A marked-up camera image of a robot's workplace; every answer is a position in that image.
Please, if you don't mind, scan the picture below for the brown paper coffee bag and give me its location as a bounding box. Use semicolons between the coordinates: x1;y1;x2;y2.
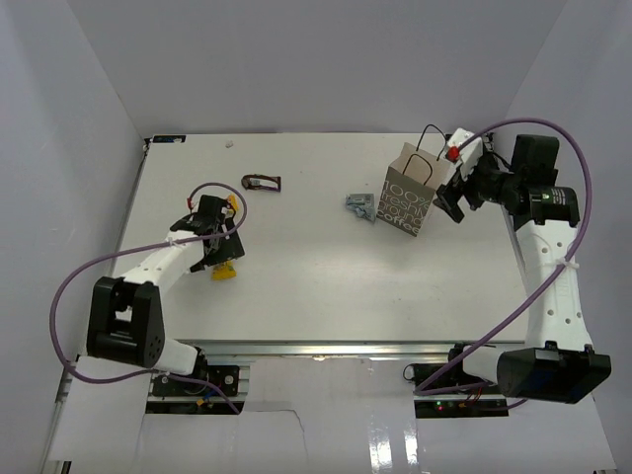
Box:
376;123;451;237

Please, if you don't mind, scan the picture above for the grey blue snack packet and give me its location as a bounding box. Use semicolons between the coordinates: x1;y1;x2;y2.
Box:
345;194;376;222

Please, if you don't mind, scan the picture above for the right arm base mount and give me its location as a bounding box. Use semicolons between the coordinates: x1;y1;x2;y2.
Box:
398;342;510;421

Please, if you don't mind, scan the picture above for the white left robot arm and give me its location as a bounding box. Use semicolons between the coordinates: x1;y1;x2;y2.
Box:
87;195;245;394

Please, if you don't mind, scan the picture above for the small yellow M&M packet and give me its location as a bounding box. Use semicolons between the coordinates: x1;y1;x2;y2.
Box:
211;261;237;281

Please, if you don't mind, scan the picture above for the aluminium front rail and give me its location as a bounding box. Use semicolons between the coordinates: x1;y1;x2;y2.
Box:
86;339;527;364

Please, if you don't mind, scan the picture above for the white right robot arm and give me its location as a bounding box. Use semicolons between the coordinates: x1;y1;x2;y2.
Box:
434;128;611;404

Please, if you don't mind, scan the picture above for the blue label left corner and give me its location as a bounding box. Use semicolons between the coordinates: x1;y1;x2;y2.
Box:
151;135;187;144

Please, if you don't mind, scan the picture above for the brown chocolate bar wrapper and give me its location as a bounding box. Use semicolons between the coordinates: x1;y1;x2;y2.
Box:
241;174;281;193

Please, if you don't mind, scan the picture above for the large yellow M&M packet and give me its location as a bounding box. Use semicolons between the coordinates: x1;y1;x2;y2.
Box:
226;194;240;216

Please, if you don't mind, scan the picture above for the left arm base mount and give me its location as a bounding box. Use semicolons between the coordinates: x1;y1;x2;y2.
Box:
150;363;242;409

